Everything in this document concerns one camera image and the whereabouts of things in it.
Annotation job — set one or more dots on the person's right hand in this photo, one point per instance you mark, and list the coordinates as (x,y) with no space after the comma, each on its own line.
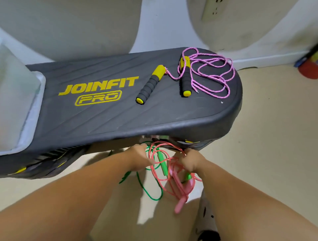
(194,160)

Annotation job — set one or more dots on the person's left hand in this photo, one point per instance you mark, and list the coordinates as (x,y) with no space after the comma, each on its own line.
(140,158)

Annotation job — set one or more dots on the clear plastic storage bin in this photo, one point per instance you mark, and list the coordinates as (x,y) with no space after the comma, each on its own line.
(12,99)

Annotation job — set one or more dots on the person's right forearm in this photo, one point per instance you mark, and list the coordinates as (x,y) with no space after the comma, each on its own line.
(253,203)

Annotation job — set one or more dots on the person's left forearm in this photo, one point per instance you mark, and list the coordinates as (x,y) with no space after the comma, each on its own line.
(74,203)

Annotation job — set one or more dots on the black aerobic step platform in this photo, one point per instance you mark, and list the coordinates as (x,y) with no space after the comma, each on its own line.
(124,124)

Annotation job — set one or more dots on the translucent plastic lid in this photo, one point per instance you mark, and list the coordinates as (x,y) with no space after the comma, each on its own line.
(35,119)

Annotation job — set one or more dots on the red fire extinguisher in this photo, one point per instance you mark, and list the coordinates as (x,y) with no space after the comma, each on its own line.
(309,62)

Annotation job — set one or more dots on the white wall socket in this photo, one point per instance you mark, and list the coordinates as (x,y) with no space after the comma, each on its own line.
(214,9)

